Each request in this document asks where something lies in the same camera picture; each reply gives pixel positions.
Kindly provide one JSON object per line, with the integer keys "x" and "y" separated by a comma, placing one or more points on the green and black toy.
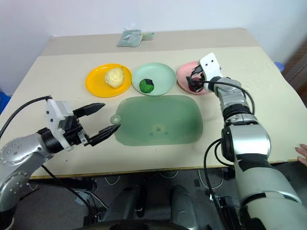
{"x": 146, "y": 85}

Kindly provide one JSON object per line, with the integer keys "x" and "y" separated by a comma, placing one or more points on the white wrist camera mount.
{"x": 212, "y": 67}
{"x": 54, "y": 115}

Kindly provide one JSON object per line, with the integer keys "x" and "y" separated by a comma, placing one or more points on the dark red toy item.
{"x": 196, "y": 77}

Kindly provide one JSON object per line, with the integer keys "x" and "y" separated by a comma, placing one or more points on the light green plate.
{"x": 160, "y": 76}

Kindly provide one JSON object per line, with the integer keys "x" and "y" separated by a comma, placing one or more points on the brown wooden furniture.
{"x": 296, "y": 62}

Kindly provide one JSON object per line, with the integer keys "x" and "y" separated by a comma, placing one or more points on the pale yellow toy food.
{"x": 114, "y": 76}

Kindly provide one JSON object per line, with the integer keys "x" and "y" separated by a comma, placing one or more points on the blue round object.
{"x": 279, "y": 65}

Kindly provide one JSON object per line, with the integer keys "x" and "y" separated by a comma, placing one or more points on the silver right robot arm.
{"x": 249, "y": 143}

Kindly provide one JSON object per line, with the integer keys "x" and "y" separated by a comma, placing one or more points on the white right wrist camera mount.
{"x": 212, "y": 67}

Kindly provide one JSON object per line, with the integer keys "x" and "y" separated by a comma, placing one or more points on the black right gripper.
{"x": 202, "y": 76}

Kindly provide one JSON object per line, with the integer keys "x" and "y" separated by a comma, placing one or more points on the pink plate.
{"x": 183, "y": 75}

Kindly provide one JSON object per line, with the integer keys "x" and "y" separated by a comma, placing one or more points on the translucent green tray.
{"x": 163, "y": 117}

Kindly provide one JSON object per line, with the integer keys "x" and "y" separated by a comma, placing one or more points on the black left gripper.
{"x": 75, "y": 133}

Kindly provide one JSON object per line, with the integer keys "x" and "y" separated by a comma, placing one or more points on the bystander's bare hand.
{"x": 302, "y": 153}

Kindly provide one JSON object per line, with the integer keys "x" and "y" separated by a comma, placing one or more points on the beige table cover board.
{"x": 28, "y": 79}

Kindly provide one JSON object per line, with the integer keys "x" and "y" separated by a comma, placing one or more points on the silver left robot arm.
{"x": 16, "y": 158}

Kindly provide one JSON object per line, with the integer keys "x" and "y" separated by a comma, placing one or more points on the dark rounded shape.
{"x": 183, "y": 203}

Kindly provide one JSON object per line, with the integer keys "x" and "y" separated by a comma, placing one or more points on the yellow plate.
{"x": 96, "y": 83}

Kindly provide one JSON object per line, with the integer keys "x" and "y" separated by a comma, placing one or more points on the blue bag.
{"x": 3, "y": 101}

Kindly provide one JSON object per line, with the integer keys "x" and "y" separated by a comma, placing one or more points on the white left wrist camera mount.
{"x": 54, "y": 115}

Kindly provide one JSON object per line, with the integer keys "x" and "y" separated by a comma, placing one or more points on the clear plastic bag packet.
{"x": 129, "y": 38}

